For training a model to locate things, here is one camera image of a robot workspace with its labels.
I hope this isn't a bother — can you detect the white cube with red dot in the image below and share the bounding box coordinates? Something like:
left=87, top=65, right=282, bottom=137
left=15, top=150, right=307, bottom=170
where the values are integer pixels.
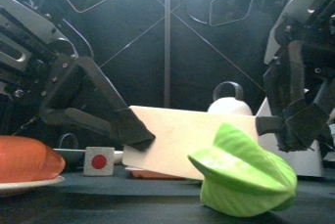
left=83, top=146, right=117, bottom=177

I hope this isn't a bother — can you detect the orange toy fruit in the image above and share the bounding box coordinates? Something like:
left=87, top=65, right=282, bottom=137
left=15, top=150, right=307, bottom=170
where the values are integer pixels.
left=0, top=135, right=67, bottom=184

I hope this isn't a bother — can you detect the dark bowl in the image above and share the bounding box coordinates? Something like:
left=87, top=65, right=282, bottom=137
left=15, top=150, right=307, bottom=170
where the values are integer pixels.
left=53, top=148, right=86, bottom=171

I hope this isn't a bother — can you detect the white plate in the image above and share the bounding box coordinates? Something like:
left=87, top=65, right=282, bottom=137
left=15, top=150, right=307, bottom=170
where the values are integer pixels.
left=0, top=175, right=67, bottom=199

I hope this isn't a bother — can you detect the white kettle with black handle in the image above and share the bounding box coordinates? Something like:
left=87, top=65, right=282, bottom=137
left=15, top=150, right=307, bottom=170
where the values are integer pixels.
left=205, top=80, right=255, bottom=117

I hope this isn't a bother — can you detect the thin wire loop handle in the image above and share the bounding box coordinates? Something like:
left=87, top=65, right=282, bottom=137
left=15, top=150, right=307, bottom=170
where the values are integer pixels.
left=58, top=132, right=81, bottom=151

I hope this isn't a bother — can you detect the white knife block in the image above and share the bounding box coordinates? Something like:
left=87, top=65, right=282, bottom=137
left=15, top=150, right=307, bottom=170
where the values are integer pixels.
left=254, top=96, right=326, bottom=178

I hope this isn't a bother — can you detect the small white bowl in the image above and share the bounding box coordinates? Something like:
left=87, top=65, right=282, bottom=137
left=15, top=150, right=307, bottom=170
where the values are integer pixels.
left=113, top=150, right=126, bottom=165

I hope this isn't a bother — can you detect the green toy starfruit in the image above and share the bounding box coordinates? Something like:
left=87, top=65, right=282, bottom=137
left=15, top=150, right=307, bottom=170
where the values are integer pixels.
left=188, top=122, right=301, bottom=219

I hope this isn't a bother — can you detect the grey vertical frame pole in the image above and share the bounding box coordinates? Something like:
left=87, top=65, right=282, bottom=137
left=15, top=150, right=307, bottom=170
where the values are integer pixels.
left=162, top=0, right=173, bottom=109

